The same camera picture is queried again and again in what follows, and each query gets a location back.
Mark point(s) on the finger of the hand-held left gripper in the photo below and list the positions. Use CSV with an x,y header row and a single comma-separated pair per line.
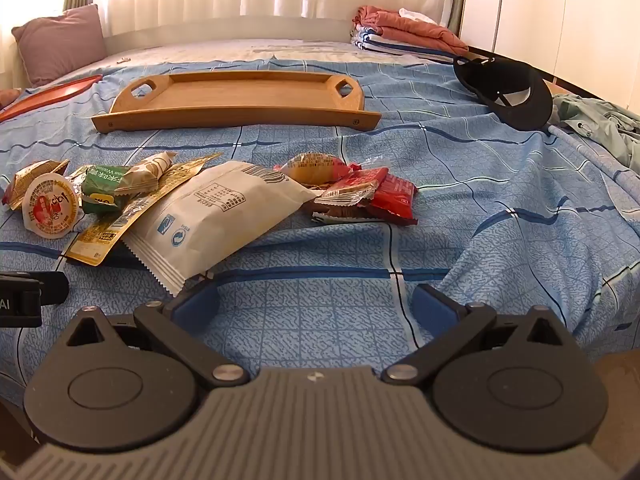
x,y
52,289

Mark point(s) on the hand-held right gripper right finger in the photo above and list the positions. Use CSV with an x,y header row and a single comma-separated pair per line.
x,y
432,310

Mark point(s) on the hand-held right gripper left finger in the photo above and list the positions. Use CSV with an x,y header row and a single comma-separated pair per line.
x,y
197,305

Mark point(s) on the jelly cup with red-white lid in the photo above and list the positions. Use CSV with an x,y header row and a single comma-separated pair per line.
x,y
50,205

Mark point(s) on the long gold snack packet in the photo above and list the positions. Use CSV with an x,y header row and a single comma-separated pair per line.
x,y
110,225

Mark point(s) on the large white snack packet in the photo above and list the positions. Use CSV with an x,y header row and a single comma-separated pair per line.
x,y
215,215

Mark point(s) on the bright red snack packet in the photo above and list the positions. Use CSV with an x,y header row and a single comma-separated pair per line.
x,y
397,202

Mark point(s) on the green snack packet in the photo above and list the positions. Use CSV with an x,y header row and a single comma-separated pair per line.
x,y
102,185

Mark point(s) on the gold brown snack packet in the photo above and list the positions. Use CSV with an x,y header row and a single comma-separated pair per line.
x,y
30,175

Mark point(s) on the dark brown snack packet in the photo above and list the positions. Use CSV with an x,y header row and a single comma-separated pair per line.
x,y
345,211

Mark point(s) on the cream packet with gold circles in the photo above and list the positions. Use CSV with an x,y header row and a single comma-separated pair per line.
x,y
150,170

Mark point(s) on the red packet with clear ends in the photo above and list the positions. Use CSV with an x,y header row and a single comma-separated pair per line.
x,y
355,185

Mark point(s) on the clear packet with yellow snack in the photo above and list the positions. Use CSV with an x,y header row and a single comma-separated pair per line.
x,y
312,167

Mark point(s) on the blue checked bedsheet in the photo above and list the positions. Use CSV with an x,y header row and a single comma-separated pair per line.
x,y
500,200

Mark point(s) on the red plastic tray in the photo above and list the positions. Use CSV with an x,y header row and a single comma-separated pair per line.
x,y
45,95

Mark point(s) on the black baseball cap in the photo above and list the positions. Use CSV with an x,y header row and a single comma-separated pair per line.
x,y
535,105

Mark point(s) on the purple pillow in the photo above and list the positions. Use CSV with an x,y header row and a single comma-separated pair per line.
x,y
62,42

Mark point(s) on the light green jacket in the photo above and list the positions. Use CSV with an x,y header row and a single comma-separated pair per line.
x,y
600,125

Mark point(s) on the white quilted mattress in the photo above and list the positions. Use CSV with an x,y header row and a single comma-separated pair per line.
x,y
225,52

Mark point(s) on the folded blue striped towel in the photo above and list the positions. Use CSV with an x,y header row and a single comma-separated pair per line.
x,y
385,46

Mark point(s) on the beige padded bed board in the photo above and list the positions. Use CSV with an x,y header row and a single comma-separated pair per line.
x,y
225,30

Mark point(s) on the folded salmon blanket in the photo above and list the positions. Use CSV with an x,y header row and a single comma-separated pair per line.
x,y
420,30

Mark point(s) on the folded white cloth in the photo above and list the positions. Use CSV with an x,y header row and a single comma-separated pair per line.
x,y
417,14

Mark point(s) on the white wardrobe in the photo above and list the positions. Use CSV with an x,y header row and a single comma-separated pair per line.
x,y
550,5

